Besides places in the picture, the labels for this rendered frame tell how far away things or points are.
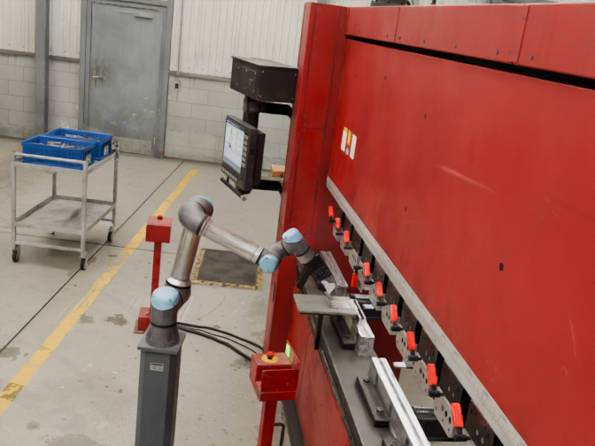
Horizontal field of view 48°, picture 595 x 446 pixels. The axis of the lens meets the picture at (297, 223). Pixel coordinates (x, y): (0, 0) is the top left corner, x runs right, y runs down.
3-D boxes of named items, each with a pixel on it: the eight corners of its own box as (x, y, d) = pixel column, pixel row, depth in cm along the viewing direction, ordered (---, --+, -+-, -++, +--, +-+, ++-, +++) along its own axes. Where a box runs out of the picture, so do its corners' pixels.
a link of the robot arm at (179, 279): (153, 308, 298) (181, 196, 281) (166, 296, 312) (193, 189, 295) (178, 317, 297) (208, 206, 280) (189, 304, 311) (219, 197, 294)
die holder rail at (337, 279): (318, 265, 380) (320, 250, 377) (328, 266, 381) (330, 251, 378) (334, 302, 333) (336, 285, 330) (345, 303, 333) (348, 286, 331)
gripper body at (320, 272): (333, 275, 290) (319, 255, 286) (317, 287, 290) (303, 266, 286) (328, 269, 297) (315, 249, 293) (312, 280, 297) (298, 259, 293)
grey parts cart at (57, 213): (49, 230, 633) (50, 132, 606) (117, 239, 634) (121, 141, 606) (6, 263, 547) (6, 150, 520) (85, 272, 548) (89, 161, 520)
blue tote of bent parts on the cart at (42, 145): (38, 155, 567) (38, 134, 562) (96, 162, 568) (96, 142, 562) (19, 164, 533) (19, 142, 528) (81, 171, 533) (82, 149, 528)
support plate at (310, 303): (293, 296, 305) (293, 293, 305) (348, 298, 310) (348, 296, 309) (297, 312, 288) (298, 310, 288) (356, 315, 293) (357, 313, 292)
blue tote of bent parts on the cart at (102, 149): (58, 147, 607) (58, 127, 602) (112, 153, 608) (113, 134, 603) (42, 154, 573) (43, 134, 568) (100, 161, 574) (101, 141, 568)
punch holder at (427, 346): (412, 373, 210) (421, 326, 206) (436, 374, 212) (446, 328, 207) (426, 400, 196) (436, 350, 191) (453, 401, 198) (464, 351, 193)
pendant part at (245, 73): (218, 189, 427) (230, 55, 402) (254, 190, 437) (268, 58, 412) (243, 213, 383) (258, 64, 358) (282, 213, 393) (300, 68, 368)
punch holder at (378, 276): (367, 296, 267) (374, 258, 262) (388, 297, 268) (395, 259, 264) (376, 312, 253) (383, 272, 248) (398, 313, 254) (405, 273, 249)
